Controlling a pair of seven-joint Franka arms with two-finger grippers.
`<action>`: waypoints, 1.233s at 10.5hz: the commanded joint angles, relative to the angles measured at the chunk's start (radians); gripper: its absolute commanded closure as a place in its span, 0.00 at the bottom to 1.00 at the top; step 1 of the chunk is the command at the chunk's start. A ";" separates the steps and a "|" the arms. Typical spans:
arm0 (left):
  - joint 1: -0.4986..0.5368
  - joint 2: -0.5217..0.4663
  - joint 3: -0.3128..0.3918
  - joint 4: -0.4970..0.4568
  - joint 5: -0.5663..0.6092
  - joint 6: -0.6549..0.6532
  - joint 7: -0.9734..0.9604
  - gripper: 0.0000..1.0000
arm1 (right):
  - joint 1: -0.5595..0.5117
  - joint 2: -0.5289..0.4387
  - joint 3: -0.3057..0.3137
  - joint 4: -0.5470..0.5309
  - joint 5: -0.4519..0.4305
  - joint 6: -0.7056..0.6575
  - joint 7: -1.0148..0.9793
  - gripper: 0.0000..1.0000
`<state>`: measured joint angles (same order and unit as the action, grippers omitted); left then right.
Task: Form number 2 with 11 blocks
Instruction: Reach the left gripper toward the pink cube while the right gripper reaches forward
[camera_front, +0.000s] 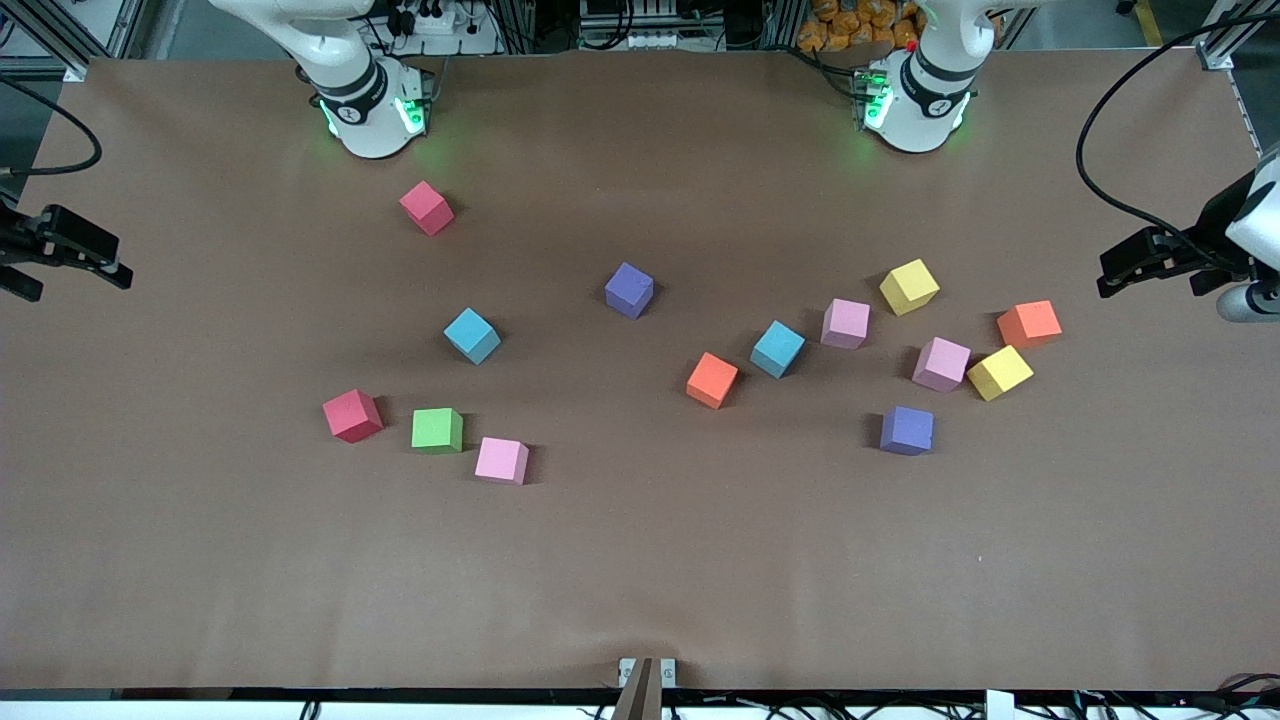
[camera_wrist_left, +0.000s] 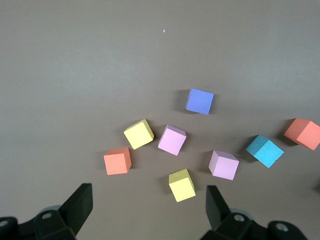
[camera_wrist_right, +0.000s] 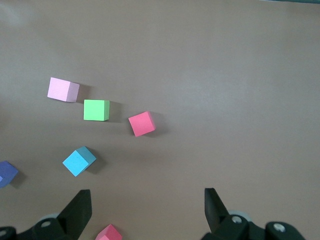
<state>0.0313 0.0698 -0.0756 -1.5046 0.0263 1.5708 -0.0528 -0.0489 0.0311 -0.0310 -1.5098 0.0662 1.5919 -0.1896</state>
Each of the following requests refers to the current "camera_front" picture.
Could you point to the yellow foam cube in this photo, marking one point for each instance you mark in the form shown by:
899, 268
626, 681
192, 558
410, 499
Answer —
998, 372
908, 285

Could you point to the white power strip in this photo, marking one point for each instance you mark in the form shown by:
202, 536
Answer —
440, 20

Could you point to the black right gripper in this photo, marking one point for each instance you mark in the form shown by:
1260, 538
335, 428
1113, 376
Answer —
12, 243

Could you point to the pink foam cube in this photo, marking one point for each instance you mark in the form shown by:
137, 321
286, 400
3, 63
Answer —
500, 460
940, 362
845, 322

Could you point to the green foam cube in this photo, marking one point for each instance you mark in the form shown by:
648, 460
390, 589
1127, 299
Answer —
436, 428

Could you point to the purple foam cube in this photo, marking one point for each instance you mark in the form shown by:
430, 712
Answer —
628, 288
906, 430

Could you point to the white equipment box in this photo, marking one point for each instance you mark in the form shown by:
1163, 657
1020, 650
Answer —
630, 25

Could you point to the bag of orange objects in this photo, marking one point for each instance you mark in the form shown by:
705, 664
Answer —
860, 25

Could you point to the brown paper table cover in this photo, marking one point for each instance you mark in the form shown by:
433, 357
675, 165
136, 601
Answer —
640, 560

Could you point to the metal mounting bracket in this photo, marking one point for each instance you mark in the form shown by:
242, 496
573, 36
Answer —
668, 672

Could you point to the red foam cube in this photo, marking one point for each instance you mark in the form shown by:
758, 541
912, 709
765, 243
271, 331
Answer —
350, 415
425, 205

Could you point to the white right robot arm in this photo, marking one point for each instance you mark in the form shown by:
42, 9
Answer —
370, 100

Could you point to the blue foam cube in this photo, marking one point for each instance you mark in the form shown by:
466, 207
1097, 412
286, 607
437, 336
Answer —
470, 333
777, 348

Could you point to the aluminium frame profile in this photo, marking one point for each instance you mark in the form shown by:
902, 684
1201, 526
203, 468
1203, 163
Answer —
1225, 45
40, 30

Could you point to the grey camera pole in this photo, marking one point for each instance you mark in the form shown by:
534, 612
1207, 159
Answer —
638, 695

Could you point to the orange foam cube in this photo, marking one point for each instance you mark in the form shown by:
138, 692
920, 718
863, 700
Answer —
711, 380
1028, 322

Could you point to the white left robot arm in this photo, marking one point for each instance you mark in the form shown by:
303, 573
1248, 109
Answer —
925, 95

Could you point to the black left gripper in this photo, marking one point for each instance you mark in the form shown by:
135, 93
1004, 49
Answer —
1214, 221

